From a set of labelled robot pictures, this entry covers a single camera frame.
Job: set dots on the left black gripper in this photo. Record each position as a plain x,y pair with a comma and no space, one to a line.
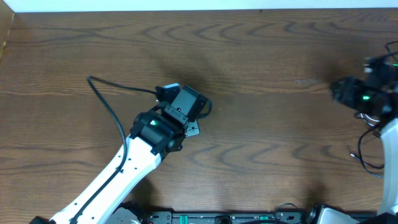
201,104

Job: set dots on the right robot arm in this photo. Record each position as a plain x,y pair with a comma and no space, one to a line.
376,96

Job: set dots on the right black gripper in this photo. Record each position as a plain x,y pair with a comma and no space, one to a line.
339,92

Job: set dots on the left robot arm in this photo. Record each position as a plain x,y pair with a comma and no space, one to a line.
154,135

